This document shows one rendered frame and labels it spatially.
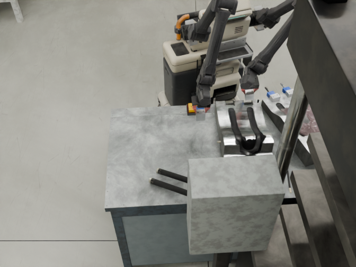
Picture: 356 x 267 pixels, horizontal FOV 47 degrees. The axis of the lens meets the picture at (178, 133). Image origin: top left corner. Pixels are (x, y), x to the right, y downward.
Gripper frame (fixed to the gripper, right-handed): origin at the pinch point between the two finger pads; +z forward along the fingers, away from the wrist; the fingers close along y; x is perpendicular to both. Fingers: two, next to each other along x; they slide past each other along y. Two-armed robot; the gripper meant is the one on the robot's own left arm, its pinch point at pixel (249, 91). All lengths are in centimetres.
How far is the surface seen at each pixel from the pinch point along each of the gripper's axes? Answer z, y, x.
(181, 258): 67, -53, -71
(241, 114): 6.1, -6.2, -10.8
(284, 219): -20, 1, -84
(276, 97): 11.9, 16.7, 1.8
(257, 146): 3.6, -1.2, -34.2
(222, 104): 5.7, -16.0, -2.2
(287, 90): 13.9, 24.7, 7.7
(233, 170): -67, -19, -82
